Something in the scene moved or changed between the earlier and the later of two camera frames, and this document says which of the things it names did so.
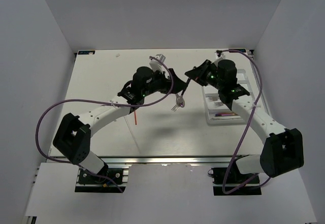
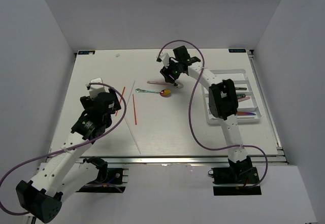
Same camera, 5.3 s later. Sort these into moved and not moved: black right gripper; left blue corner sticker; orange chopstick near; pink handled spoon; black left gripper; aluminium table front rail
Moved: pink handled spoon; black right gripper; black left gripper
Not moved: aluminium table front rail; orange chopstick near; left blue corner sticker
